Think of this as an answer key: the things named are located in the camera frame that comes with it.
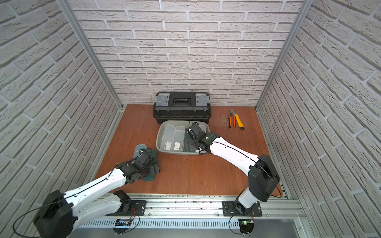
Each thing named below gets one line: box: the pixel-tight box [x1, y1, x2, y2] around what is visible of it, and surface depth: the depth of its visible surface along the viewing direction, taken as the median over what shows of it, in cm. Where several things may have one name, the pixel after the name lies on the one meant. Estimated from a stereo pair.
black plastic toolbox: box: [152, 91, 212, 125], surface depth 101 cm
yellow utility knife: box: [235, 114, 245, 130], surface depth 111 cm
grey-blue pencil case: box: [133, 143, 147, 159], surface depth 96 cm
